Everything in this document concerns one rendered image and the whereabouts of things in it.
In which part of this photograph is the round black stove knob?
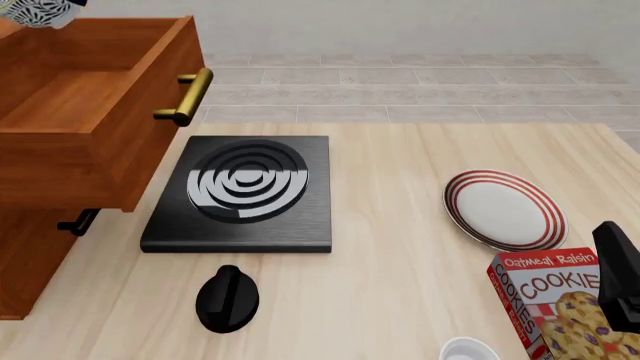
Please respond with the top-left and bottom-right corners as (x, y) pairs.
(194, 264), (262, 335)

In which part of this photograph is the brass drawer handle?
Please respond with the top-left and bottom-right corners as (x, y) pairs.
(152, 66), (215, 129)

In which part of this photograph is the small white bowl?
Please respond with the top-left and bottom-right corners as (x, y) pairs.
(438, 336), (503, 360)

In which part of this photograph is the wooden cabinet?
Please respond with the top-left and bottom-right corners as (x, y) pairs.
(0, 17), (102, 321)

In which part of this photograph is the dark drawer handle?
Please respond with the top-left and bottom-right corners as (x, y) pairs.
(56, 207), (102, 238)

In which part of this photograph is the blue-white patterned bowl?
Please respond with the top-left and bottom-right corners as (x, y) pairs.
(0, 0), (89, 30)

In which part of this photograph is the flat black stove plate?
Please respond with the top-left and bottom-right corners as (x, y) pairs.
(139, 134), (334, 255)

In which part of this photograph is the oatmeal raisin cookies box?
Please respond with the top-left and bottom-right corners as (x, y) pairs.
(487, 246), (640, 360)

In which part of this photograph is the open wooden drawer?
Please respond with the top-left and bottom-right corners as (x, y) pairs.
(0, 14), (207, 214)

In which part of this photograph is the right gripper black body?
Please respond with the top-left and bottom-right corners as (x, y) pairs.
(598, 295), (640, 334)

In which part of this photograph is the white plate with red rings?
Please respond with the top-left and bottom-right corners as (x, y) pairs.
(442, 168), (570, 254)

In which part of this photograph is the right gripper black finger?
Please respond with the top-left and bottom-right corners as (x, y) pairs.
(591, 220), (640, 305)

